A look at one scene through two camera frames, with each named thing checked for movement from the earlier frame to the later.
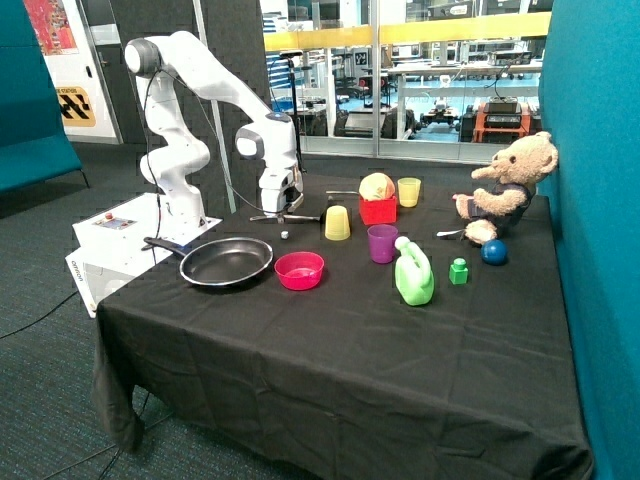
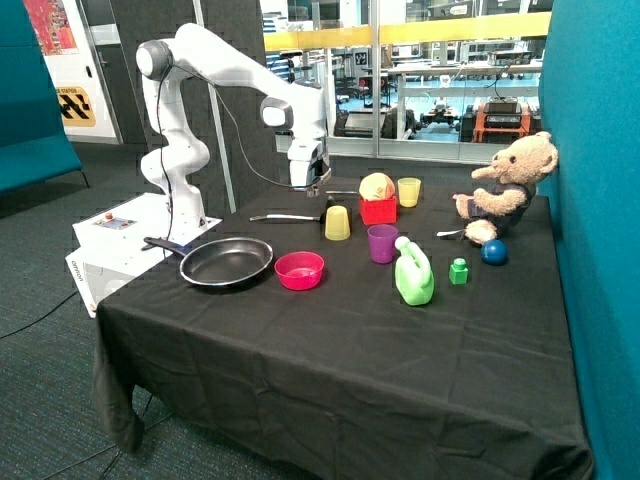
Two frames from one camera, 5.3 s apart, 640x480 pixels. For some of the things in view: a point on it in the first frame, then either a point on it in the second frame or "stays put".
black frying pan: (220, 261) stays put
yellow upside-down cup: (337, 227) stays put
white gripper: (282, 191) → (309, 162)
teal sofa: (35, 147) stays put
